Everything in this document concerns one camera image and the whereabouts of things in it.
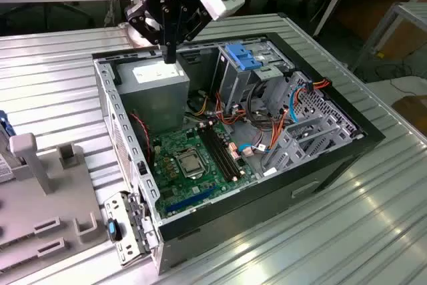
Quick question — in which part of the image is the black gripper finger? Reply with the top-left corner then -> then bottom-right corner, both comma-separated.
168,3 -> 213,65
125,0 -> 169,65

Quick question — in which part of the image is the blue data wire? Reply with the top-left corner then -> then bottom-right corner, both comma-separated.
290,85 -> 308,123

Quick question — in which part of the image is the orange red power wire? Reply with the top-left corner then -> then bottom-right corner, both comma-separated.
304,79 -> 334,93

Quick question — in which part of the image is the hard disk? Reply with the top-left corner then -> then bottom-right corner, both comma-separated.
0,109 -> 17,184

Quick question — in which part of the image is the grey metal disk bay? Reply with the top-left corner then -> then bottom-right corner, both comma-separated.
262,71 -> 366,174

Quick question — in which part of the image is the grey power supply unit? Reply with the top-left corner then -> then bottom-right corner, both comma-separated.
115,56 -> 191,139

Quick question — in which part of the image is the grey optical drive cage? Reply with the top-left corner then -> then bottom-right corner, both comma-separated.
211,39 -> 296,115

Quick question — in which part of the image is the blue drive latch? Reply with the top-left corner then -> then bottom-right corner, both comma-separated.
225,42 -> 265,71

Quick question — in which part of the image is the black case fan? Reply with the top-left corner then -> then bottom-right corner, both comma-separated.
128,108 -> 156,166

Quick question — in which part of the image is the CPU socket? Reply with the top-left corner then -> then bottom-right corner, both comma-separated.
172,152 -> 208,181

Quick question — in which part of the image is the black RAM slot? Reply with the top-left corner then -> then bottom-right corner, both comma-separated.
207,125 -> 240,180
203,127 -> 237,182
211,123 -> 244,178
199,127 -> 234,184

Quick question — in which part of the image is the silver CPU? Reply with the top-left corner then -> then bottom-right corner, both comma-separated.
179,157 -> 201,174

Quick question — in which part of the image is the green motherboard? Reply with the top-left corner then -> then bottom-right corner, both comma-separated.
151,121 -> 260,221

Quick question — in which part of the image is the blue expansion slot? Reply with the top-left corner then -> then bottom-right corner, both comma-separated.
165,186 -> 218,213

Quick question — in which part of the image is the black PC case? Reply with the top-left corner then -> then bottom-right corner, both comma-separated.
91,31 -> 387,276

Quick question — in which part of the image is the blue black latch tab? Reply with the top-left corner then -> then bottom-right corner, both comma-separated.
106,217 -> 123,242

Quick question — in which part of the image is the grey parts rack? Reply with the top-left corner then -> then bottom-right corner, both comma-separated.
0,132 -> 113,278

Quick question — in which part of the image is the large brown cardboard box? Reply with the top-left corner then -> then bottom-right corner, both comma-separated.
378,17 -> 427,61

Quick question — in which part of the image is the flat brown cardboard box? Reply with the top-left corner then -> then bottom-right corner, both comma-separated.
392,95 -> 427,134

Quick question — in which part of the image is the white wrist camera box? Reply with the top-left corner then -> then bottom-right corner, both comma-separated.
196,0 -> 246,21

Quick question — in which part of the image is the orange black wire bundle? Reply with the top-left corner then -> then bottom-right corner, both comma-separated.
186,81 -> 291,162

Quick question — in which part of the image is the grey card retainer bracket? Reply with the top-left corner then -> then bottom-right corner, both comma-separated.
103,190 -> 160,268

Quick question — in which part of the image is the aluminium frame stand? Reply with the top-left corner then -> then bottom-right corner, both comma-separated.
352,1 -> 427,74

